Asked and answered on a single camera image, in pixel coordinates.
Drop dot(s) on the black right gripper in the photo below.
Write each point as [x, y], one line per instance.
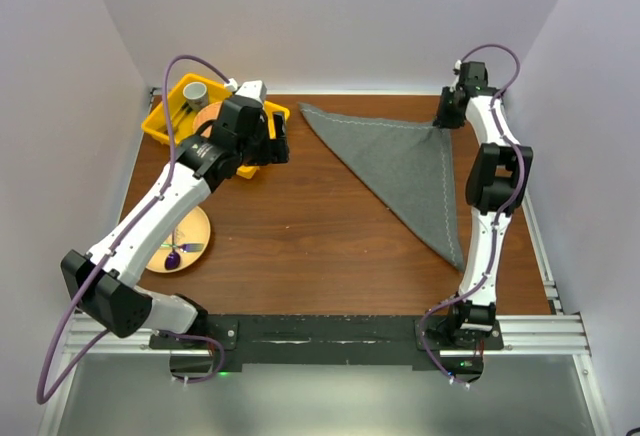
[442, 117]

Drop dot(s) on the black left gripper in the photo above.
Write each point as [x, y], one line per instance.
[275, 149]

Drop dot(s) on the grey cloth napkin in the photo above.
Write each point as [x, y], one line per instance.
[408, 166]

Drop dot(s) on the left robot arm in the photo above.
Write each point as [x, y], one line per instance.
[103, 282]

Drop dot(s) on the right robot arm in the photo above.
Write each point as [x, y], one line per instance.
[494, 190]

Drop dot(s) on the woven wicker plate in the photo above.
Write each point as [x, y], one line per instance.
[208, 113]

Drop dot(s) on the white ceramic cup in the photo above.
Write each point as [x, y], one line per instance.
[196, 95]

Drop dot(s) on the dark cutlery in tray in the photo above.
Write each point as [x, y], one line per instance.
[177, 118]

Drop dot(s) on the yellow plastic tray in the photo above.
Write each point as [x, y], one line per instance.
[155, 123]

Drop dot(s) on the pale yellow round plate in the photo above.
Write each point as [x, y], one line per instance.
[194, 228]

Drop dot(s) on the iridescent fork on plate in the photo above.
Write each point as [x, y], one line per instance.
[185, 247]

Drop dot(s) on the purple iridescent spoon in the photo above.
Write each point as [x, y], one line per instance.
[173, 259]

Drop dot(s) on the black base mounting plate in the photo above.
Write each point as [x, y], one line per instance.
[237, 341]

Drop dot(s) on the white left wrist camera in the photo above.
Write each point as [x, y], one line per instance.
[255, 89]

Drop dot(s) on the aluminium frame rail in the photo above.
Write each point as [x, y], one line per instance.
[540, 338]

